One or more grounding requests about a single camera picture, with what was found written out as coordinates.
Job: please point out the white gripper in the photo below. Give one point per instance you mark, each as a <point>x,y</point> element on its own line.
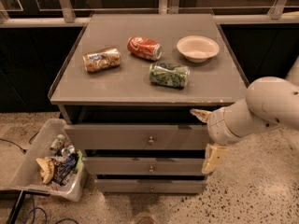
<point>218,125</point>

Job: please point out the grey top drawer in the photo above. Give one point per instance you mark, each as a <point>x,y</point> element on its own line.
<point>138,137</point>

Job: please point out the metal window railing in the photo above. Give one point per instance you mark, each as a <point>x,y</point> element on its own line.
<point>50,13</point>

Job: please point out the grey drawer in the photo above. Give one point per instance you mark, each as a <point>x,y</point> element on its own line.
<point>138,137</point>
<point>150,186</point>
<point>143,166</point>

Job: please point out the grey middle drawer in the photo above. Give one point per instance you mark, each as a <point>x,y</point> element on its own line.
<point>143,166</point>

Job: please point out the white paper bowl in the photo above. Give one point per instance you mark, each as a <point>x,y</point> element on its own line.
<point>197,49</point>

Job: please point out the clear plastic trash bin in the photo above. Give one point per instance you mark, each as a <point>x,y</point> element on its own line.
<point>27,177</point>

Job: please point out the grey drawer cabinet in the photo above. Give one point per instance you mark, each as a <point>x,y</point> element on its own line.
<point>124,95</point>

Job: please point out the red cola can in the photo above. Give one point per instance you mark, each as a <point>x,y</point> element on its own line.
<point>144,48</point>

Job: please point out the crumpled brown paper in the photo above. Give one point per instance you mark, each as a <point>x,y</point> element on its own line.
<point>47,169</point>

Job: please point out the gold brown can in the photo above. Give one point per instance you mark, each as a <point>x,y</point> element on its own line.
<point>101,59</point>

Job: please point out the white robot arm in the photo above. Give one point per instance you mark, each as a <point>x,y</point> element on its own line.
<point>269,103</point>

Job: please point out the dark snack wrapper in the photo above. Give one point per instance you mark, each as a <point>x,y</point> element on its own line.
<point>64,168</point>

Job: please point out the grey bottom drawer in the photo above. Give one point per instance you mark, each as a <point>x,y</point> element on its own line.
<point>150,186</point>

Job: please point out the green white can in bin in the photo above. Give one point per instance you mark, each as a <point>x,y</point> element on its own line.
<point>58,143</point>

